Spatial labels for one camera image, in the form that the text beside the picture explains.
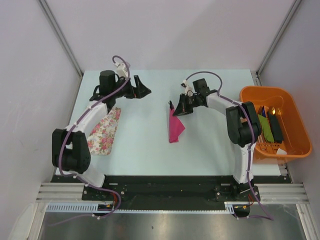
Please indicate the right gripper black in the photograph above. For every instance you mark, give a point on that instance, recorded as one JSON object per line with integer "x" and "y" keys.
{"x": 182, "y": 108}

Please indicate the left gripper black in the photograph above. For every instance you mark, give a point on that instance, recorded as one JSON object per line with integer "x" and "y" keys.
{"x": 140, "y": 91}

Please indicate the black fork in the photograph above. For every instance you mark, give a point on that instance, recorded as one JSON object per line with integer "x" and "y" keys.
{"x": 171, "y": 106}

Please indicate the pink paper napkin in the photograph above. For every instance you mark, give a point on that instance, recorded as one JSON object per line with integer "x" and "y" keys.
{"x": 175, "y": 128}

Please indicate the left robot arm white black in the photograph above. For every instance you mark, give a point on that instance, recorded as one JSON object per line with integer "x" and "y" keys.
{"x": 70, "y": 151}

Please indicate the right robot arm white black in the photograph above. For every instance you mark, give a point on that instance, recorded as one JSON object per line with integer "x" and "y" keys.
{"x": 242, "y": 122}

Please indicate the green napkin in basin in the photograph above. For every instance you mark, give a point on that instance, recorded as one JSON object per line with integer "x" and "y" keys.
{"x": 266, "y": 129}

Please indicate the black napkin in basin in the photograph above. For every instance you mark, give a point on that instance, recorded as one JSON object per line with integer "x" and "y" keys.
{"x": 275, "y": 128}

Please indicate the floral cloth mat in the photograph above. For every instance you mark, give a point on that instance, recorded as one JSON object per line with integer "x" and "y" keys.
{"x": 101, "y": 138}

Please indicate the orange plastic basin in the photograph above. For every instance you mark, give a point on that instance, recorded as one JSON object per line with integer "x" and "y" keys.
{"x": 296, "y": 143}

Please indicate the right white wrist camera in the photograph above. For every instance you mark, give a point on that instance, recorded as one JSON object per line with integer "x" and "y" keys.
{"x": 188, "y": 90}

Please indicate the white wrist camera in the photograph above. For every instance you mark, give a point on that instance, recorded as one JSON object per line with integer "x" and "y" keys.
{"x": 188, "y": 90}
{"x": 122, "y": 69}

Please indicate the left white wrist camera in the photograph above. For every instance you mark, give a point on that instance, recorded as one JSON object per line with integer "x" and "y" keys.
{"x": 122, "y": 69}

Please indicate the right aluminium corner post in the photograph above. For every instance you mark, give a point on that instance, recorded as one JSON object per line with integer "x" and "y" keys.
{"x": 279, "y": 35}

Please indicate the aluminium corner post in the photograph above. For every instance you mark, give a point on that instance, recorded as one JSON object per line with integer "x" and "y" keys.
{"x": 49, "y": 15}
{"x": 279, "y": 35}

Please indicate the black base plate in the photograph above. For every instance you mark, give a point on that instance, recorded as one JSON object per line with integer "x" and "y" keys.
{"x": 174, "y": 193}

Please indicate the white cable duct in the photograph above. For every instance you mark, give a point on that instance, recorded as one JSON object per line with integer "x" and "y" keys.
{"x": 96, "y": 208}

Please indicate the left aluminium corner post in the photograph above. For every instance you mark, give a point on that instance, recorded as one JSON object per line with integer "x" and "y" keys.
{"x": 49, "y": 15}

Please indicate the aluminium rail frame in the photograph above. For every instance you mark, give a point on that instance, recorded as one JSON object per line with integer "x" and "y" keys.
{"x": 269, "y": 193}

